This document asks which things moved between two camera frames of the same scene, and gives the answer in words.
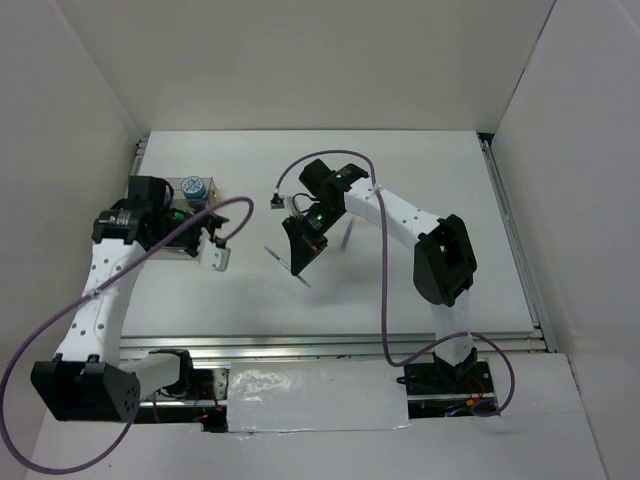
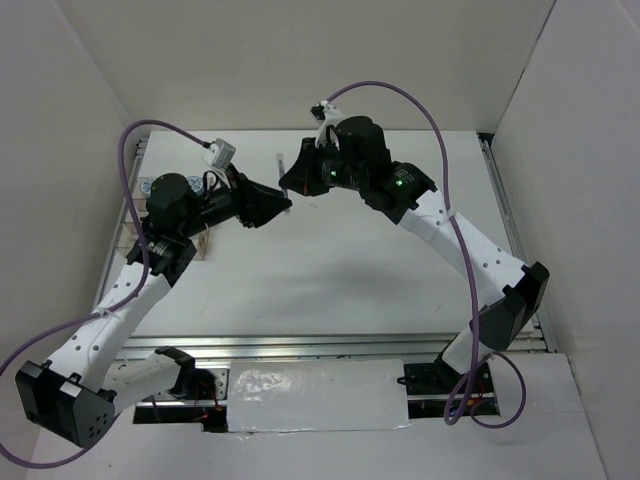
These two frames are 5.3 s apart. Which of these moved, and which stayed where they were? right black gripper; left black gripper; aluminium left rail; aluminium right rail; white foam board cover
Moved: right black gripper; left black gripper
Stayed: white foam board cover; aluminium left rail; aluminium right rail
